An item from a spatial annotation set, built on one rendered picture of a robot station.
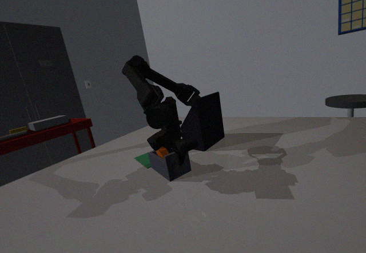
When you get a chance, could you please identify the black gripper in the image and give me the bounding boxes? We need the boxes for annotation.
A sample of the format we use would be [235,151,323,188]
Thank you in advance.
[163,119,198,166]

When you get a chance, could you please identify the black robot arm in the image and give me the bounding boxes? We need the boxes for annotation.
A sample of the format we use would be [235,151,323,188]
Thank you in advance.
[122,55,200,151]

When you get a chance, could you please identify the orange l-shaped part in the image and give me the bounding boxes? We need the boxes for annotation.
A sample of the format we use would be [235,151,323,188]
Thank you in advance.
[156,147,169,159]

